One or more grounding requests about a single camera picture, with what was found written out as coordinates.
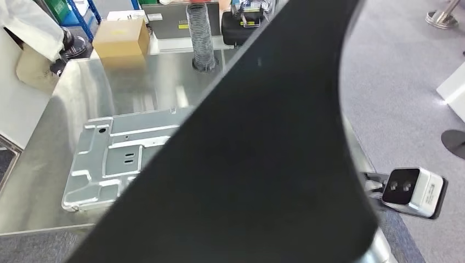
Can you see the black plastic car part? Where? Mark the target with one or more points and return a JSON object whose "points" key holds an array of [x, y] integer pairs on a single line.
{"points": [[254, 163]]}

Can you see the stainless steel workbench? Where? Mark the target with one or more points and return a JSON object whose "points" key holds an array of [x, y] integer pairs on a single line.
{"points": [[127, 87]]}

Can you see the black bag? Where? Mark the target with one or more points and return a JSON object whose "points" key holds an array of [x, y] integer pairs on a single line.
{"points": [[236, 31]]}

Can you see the stamped silver metal plate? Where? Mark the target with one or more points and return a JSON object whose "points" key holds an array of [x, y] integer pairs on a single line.
{"points": [[109, 170]]}

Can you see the brown cardboard box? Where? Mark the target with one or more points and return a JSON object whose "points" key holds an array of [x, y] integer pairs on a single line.
{"points": [[120, 40]]}

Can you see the black office chair base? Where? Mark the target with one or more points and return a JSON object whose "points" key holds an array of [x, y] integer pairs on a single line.
{"points": [[76, 47]]}

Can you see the green crate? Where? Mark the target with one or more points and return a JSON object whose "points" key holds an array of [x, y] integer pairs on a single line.
{"points": [[60, 9]]}

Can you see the black stanchion base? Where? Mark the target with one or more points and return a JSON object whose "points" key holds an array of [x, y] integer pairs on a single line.
{"points": [[456, 145]]}

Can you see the person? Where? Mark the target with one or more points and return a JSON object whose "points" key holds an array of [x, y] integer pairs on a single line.
{"points": [[32, 25]]}

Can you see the white block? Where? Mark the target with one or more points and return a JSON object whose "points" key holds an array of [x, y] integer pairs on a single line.
{"points": [[456, 94]]}

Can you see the chrome stanchion base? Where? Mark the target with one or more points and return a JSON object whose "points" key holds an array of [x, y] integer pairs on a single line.
{"points": [[441, 18]]}

